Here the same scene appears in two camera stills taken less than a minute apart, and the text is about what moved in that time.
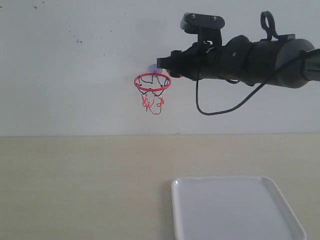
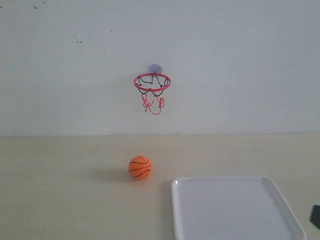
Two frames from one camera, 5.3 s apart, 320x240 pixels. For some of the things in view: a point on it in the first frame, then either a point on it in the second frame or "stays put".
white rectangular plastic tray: x=232 y=208 stays put
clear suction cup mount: x=153 y=68 stays put
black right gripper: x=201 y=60 to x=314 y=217
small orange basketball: x=170 y=75 to x=140 y=167
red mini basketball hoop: x=152 y=85 stays put
